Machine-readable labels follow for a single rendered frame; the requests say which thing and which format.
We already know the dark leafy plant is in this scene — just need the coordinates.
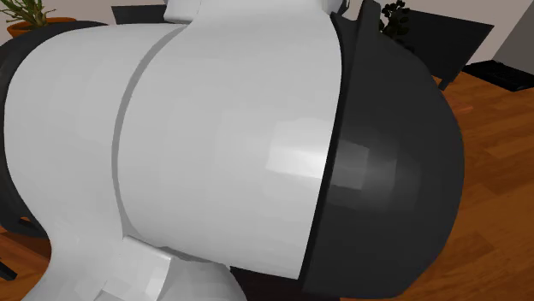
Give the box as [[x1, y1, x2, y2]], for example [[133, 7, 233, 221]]
[[378, 0, 412, 42]]

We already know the dark chair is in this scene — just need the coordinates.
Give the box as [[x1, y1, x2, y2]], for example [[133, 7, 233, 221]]
[[110, 3, 169, 25]]

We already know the black table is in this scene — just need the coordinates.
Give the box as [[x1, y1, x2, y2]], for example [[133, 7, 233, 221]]
[[401, 9, 495, 91]]

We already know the black floor mat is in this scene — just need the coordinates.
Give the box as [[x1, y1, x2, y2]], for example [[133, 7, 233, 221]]
[[461, 59, 534, 92]]

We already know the potted green plant orange pot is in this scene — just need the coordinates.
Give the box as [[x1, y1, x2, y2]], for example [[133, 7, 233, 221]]
[[0, 0, 78, 39]]

